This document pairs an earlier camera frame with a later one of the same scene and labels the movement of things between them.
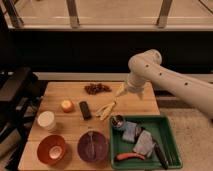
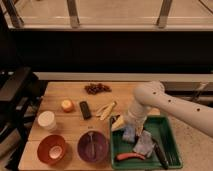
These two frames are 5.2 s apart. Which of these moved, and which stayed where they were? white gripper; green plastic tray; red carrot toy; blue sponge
Moved: white gripper
Stayed: blue sponge; red carrot toy; green plastic tray
